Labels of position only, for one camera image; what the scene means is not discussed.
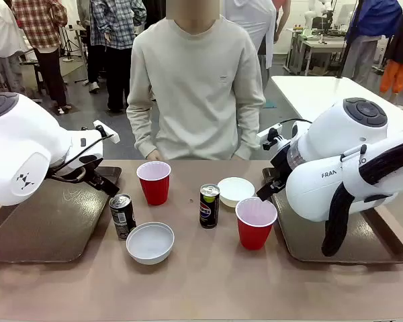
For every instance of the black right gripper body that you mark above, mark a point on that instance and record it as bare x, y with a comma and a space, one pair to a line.
280, 164

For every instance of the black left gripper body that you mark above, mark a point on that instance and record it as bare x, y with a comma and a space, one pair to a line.
84, 169

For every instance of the white plastic bowl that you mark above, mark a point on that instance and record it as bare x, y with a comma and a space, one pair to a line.
150, 245
235, 192

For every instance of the red plastic cup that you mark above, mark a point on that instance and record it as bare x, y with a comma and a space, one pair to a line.
255, 231
153, 188

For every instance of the person's right forearm beige sleeve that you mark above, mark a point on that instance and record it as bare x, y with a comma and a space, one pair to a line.
139, 131

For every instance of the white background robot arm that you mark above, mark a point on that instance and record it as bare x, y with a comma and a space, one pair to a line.
310, 16

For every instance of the person's left forearm beige sleeve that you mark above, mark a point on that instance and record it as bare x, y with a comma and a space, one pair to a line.
252, 131

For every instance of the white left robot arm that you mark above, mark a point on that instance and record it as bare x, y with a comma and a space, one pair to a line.
20, 144

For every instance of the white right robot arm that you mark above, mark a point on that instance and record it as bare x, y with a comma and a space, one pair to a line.
325, 141

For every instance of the person's right hand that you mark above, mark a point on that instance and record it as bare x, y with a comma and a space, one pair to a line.
154, 155

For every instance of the black soda can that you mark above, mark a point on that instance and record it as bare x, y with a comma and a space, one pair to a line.
121, 214

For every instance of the brown plastic tray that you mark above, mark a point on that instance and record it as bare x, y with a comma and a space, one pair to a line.
50, 221
309, 245

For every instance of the black Pepsi can yellow top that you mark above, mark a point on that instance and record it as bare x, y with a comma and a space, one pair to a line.
209, 209

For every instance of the white side table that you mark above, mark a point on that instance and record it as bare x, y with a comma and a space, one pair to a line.
309, 94

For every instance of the person in beige sweater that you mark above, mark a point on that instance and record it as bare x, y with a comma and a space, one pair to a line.
194, 94

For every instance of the black background tripod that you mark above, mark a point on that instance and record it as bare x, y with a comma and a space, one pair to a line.
68, 47

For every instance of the grey background workbench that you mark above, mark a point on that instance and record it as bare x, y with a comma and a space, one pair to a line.
317, 45

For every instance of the bystander in blue plaid shirt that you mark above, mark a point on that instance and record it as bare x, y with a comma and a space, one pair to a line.
115, 30

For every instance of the bystander in white coat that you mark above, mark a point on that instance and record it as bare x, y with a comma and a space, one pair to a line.
255, 23

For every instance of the bystander in red plaid shirt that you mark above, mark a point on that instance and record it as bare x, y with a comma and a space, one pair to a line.
40, 27

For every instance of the bystander in orange trousers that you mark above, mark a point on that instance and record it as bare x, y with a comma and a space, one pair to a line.
398, 70

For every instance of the bystander in white shirt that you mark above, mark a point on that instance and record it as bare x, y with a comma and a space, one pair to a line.
0, 33

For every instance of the bystander in blue jacket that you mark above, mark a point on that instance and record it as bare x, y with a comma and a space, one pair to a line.
369, 30

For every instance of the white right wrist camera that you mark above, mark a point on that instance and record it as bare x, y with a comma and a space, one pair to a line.
270, 134

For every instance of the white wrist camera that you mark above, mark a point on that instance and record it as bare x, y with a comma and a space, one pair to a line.
270, 134
105, 132

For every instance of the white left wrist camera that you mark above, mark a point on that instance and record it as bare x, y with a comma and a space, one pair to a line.
105, 132

